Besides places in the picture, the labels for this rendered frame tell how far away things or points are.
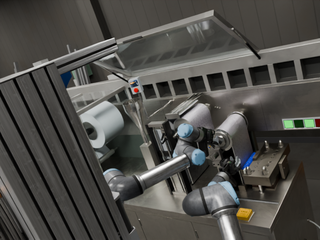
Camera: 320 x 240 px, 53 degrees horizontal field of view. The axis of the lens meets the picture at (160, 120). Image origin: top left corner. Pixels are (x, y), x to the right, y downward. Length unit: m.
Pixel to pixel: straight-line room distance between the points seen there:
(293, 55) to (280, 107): 0.33
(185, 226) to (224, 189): 0.81
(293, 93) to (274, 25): 2.05
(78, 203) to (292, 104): 1.48
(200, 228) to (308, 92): 1.03
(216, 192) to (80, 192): 0.65
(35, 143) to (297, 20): 3.42
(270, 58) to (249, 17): 2.11
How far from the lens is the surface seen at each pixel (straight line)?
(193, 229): 2.15
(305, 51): 1.96
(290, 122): 2.12
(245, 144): 2.12
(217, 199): 1.40
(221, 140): 1.94
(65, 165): 0.92
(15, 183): 0.86
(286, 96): 2.06
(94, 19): 5.40
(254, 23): 4.09
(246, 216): 1.86
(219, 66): 2.15
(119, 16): 5.23
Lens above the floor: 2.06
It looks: 18 degrees down
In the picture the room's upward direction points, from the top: 19 degrees counter-clockwise
